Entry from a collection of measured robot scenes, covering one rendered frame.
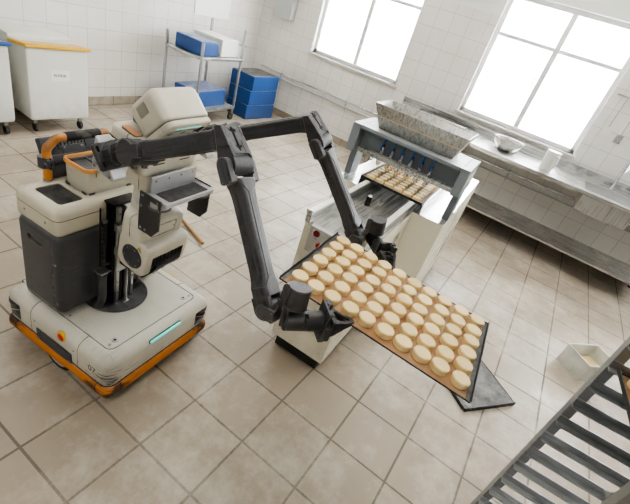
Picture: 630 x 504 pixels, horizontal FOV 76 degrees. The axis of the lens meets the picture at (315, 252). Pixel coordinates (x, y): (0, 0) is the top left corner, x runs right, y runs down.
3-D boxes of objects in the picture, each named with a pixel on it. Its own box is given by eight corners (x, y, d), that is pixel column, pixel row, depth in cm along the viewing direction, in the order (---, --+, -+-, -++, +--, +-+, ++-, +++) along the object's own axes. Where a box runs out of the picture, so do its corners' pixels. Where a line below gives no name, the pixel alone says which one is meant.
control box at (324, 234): (306, 247, 198) (314, 222, 190) (348, 270, 190) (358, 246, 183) (303, 249, 195) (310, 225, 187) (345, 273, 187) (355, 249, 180)
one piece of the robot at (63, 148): (40, 197, 164) (20, 139, 156) (115, 179, 193) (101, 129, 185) (56, 197, 159) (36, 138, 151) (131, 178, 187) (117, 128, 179)
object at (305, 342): (324, 291, 291) (366, 178, 245) (365, 316, 280) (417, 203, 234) (267, 342, 235) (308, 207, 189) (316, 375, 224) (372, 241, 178)
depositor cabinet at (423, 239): (368, 227, 399) (401, 147, 356) (436, 262, 377) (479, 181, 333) (302, 278, 296) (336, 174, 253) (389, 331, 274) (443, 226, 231)
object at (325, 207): (422, 156, 349) (425, 148, 346) (425, 157, 348) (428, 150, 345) (303, 221, 188) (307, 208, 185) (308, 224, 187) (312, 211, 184)
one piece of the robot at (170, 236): (79, 257, 164) (94, 119, 130) (153, 228, 195) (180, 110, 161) (124, 295, 159) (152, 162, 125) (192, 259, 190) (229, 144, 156)
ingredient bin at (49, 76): (33, 135, 363) (25, 43, 324) (-2, 109, 387) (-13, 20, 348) (92, 131, 405) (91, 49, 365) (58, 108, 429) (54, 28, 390)
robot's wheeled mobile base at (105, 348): (6, 325, 191) (0, 285, 178) (120, 272, 243) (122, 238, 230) (106, 406, 173) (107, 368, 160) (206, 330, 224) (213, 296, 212)
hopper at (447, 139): (384, 121, 258) (393, 99, 251) (467, 156, 241) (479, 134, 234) (367, 126, 234) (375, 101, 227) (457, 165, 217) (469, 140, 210)
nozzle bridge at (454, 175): (357, 165, 279) (374, 116, 262) (455, 211, 257) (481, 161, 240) (336, 174, 253) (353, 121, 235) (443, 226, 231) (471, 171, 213)
